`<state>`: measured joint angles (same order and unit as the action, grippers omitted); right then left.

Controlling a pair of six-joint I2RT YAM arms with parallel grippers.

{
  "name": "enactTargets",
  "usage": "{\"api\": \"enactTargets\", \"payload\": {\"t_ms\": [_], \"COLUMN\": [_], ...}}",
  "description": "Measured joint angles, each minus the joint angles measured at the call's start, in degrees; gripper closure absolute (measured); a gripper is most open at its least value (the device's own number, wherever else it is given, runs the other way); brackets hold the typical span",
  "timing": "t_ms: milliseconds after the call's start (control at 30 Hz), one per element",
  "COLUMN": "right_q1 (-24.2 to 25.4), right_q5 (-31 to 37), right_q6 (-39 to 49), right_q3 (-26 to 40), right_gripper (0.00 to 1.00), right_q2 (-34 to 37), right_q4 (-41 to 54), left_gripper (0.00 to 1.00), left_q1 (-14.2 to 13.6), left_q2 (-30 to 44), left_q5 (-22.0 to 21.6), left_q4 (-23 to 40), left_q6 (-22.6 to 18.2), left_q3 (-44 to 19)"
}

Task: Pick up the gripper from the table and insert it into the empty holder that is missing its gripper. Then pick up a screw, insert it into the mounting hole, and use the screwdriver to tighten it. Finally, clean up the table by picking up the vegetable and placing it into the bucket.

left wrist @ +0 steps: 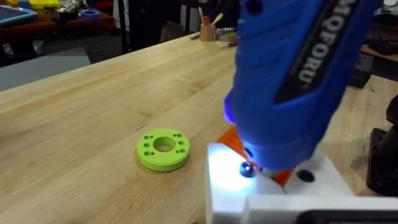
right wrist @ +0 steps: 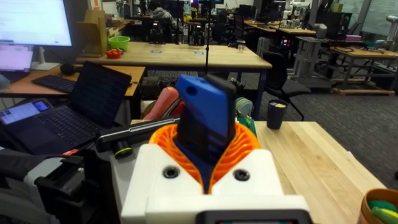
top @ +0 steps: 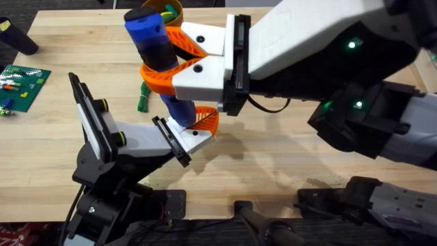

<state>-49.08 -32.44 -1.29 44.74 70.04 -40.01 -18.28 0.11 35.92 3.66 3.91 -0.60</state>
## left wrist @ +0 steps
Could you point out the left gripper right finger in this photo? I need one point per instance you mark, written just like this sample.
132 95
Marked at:
326 182

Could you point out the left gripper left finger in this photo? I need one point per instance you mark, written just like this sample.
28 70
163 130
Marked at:
224 189

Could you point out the blue electric screwdriver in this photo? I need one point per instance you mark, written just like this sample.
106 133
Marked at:
280 93

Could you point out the green disc with holes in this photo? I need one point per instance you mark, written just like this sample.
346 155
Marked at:
174 155

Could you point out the black box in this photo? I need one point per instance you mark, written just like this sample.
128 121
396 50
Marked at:
362 70

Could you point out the wooden cup with utensils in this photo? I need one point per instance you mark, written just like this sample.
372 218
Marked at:
207 32

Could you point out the grey marker pen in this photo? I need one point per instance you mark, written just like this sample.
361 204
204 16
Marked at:
225 30

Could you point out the dark wooden side table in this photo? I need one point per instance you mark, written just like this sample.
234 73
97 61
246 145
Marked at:
46 26

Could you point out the yellow box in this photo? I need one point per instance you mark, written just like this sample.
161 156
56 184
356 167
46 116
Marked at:
43 3

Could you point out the blue framed tablet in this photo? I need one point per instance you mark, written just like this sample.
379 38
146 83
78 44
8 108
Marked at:
14 16

